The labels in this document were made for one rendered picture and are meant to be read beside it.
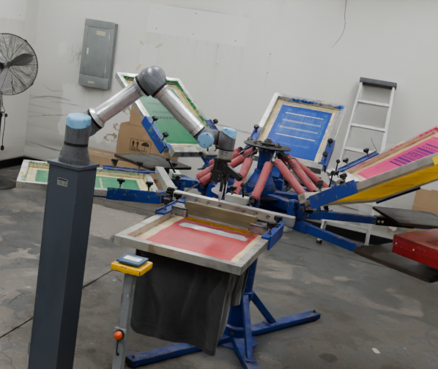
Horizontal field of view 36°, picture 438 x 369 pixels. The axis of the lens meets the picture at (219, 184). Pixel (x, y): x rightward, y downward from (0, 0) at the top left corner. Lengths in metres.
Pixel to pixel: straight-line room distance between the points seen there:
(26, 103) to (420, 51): 4.70
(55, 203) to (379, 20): 4.81
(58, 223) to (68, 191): 0.17
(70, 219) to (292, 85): 4.55
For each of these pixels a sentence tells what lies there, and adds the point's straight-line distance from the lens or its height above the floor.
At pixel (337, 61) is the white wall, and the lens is 7.36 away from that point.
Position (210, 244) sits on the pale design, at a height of 0.96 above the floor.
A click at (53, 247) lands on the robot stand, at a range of 3.38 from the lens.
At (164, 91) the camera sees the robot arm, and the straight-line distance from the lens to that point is 3.17.
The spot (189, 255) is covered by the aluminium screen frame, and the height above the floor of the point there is 0.98.
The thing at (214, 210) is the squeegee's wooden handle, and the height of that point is 1.05.
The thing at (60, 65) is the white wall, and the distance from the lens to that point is 8.47.
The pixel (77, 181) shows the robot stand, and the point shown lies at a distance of 3.23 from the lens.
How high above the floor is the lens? 1.86
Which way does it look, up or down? 12 degrees down
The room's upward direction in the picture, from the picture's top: 9 degrees clockwise
